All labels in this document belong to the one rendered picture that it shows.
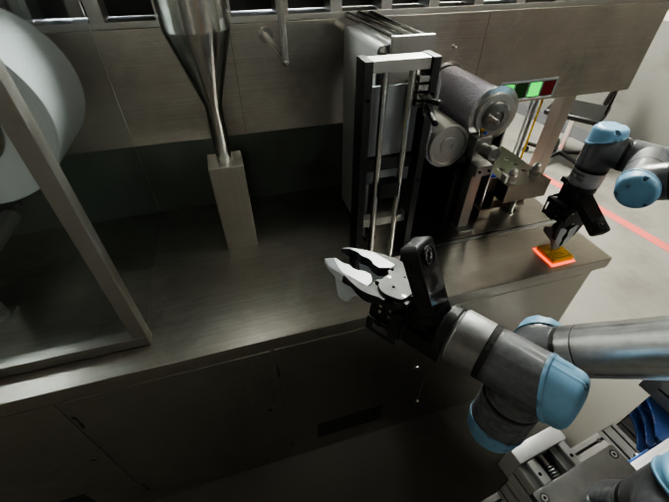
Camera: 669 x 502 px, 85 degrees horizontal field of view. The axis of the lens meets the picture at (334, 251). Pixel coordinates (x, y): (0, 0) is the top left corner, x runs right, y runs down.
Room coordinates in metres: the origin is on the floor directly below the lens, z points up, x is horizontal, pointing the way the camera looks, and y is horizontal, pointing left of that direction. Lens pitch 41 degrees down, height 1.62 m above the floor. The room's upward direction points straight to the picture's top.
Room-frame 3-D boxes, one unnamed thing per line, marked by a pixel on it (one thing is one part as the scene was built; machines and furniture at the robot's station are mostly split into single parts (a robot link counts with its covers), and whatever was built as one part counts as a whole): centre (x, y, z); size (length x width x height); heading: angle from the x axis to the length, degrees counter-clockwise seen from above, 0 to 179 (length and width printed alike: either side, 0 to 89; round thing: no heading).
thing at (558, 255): (0.81, -0.65, 0.91); 0.07 x 0.07 x 0.02; 16
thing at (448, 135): (1.07, -0.28, 1.17); 0.26 x 0.12 x 0.12; 16
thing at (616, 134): (0.82, -0.65, 1.23); 0.09 x 0.08 x 0.11; 49
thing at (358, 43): (1.04, -0.07, 1.17); 0.34 x 0.05 x 0.54; 16
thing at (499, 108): (0.97, -0.43, 1.25); 0.07 x 0.02 x 0.07; 106
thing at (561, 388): (0.23, -0.23, 1.21); 0.11 x 0.08 x 0.09; 49
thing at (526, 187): (1.19, -0.56, 1.00); 0.40 x 0.16 x 0.06; 16
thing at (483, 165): (0.93, -0.41, 1.05); 0.06 x 0.05 x 0.31; 16
